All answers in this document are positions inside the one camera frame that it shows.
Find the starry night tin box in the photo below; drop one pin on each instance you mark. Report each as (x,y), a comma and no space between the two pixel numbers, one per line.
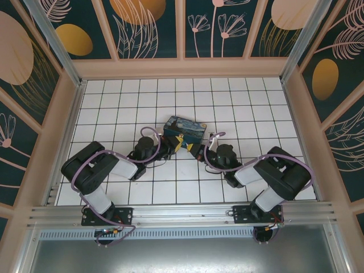
(185,128)

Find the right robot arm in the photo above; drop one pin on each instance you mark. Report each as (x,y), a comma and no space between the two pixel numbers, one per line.
(284,173)

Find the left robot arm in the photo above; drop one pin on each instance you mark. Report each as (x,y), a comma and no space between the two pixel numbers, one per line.
(85,167)

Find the yellow power connector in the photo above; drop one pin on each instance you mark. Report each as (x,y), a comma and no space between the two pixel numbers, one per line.
(114,232)
(268,228)

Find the grey metal sheet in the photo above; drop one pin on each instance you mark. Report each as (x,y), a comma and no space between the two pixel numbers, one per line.
(182,256)

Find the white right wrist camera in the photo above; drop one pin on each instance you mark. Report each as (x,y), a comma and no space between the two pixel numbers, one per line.
(213,140)

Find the aluminium mounting rail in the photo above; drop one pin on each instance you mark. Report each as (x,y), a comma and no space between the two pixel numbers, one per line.
(182,211)

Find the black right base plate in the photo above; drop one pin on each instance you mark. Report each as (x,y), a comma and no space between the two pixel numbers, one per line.
(241,214)

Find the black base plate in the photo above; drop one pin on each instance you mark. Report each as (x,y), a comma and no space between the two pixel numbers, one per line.
(241,214)
(125,214)

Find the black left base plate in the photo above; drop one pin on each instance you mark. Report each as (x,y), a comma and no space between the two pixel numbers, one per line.
(125,214)

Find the aluminium frame post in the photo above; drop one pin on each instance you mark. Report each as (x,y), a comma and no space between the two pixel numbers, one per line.
(57,48)
(304,39)

